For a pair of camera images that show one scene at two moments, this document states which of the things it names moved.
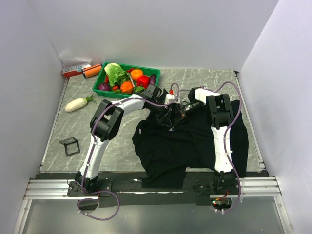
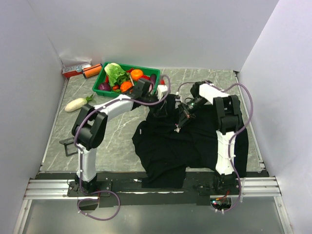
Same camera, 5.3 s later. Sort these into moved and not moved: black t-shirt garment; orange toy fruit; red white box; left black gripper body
Moved: left black gripper body
Not moved: orange toy fruit; black t-shirt garment; red white box
